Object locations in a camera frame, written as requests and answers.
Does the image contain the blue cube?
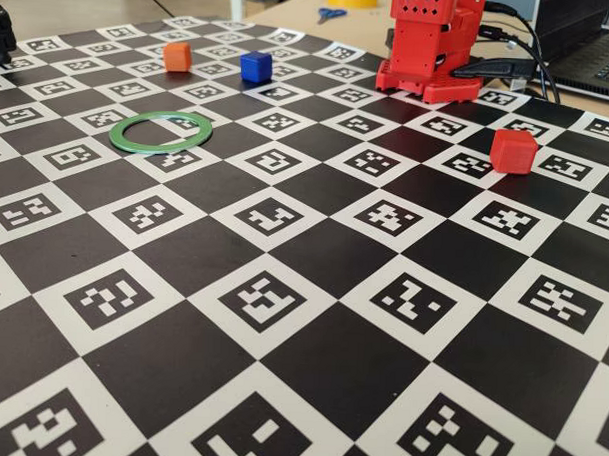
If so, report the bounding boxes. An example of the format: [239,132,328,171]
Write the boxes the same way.
[239,50,273,84]

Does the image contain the orange cube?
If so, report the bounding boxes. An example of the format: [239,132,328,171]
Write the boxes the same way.
[162,41,194,74]

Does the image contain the red cube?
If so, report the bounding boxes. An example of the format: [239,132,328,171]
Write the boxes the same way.
[487,127,540,176]

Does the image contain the black white marker mat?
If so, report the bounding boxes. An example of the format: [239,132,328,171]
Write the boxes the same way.
[0,9,609,456]

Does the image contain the black laptop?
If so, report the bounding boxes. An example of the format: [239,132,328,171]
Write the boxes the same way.
[531,0,609,103]

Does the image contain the green ring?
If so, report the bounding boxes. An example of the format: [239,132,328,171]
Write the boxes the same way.
[108,108,214,158]

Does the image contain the blue handled scissors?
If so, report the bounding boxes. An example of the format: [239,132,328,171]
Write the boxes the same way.
[316,6,348,26]

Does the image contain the black cable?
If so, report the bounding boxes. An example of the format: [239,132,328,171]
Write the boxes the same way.
[482,0,546,65]
[474,23,566,104]

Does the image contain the black camera device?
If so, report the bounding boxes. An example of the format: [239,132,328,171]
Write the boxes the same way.
[0,2,19,69]

